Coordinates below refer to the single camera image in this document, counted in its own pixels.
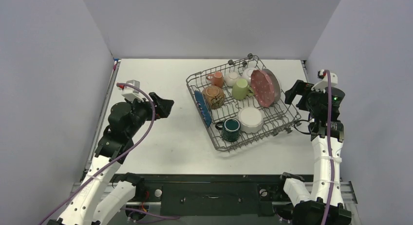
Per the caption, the white deep plate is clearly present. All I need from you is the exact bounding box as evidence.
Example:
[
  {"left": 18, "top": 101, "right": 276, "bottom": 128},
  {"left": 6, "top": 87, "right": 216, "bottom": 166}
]
[{"left": 263, "top": 68, "right": 282, "bottom": 103}]

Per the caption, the pink polka dot plate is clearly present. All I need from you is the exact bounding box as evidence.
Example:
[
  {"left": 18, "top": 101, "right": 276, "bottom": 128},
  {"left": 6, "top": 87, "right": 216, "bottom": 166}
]
[{"left": 251, "top": 70, "right": 280, "bottom": 108}]

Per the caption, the blue leaf-shaped plate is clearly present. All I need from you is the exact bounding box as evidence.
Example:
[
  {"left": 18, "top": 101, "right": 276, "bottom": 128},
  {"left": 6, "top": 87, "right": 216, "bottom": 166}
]
[{"left": 194, "top": 91, "right": 212, "bottom": 128}]

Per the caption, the light green mug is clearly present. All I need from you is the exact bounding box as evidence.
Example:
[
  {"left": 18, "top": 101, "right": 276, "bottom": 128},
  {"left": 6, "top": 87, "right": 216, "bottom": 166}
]
[{"left": 231, "top": 78, "right": 254, "bottom": 100}]

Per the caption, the small orange cup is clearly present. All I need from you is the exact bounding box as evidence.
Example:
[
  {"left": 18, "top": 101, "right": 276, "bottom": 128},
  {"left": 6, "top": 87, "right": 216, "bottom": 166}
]
[{"left": 206, "top": 72, "right": 225, "bottom": 88}]

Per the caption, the dark green mug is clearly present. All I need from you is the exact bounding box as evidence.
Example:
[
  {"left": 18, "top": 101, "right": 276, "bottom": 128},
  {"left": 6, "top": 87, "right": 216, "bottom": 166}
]
[{"left": 215, "top": 118, "right": 241, "bottom": 142}]

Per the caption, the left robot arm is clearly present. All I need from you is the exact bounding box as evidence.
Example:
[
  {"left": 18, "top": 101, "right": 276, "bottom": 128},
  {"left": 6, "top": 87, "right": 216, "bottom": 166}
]
[{"left": 48, "top": 92, "right": 174, "bottom": 225}]

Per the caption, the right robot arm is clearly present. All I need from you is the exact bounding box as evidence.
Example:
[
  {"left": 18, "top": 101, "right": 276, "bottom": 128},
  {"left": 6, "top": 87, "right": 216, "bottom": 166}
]
[{"left": 274, "top": 80, "right": 352, "bottom": 225}]

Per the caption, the brown floral mug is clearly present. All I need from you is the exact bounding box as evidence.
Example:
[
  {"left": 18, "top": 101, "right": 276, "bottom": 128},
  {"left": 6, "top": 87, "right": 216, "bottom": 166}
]
[{"left": 202, "top": 86, "right": 225, "bottom": 110}]

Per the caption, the white round bowl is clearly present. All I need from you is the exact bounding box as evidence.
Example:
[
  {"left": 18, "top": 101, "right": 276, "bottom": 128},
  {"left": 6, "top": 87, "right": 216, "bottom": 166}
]
[{"left": 242, "top": 67, "right": 257, "bottom": 85}]

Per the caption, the white fluted bowl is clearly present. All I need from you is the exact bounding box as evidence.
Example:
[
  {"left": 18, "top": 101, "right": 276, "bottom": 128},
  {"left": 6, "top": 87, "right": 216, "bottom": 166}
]
[{"left": 238, "top": 107, "right": 263, "bottom": 133}]

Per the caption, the small white cup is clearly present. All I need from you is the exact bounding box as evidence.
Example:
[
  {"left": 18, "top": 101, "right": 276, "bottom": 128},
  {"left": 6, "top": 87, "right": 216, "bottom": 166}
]
[{"left": 224, "top": 72, "right": 240, "bottom": 87}]

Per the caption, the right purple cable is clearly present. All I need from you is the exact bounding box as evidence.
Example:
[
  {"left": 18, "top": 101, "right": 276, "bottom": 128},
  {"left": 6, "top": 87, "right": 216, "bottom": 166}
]
[{"left": 320, "top": 69, "right": 334, "bottom": 225}]

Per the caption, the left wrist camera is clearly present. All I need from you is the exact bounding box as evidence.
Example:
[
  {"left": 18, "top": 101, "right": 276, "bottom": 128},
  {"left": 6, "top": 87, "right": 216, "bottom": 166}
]
[{"left": 121, "top": 80, "right": 144, "bottom": 102}]

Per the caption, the grey wire dish rack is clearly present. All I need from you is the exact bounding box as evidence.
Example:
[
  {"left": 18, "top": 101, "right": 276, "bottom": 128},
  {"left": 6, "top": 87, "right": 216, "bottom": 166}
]
[{"left": 186, "top": 54, "right": 302, "bottom": 152}]

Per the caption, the aluminium rail frame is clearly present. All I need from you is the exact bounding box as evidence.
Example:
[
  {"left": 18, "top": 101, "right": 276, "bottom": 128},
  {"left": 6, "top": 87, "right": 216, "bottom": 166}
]
[{"left": 67, "top": 181, "right": 358, "bottom": 225}]

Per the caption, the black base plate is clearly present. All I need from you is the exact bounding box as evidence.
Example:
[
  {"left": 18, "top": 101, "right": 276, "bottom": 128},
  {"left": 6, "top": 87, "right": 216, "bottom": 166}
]
[{"left": 126, "top": 174, "right": 293, "bottom": 217}]

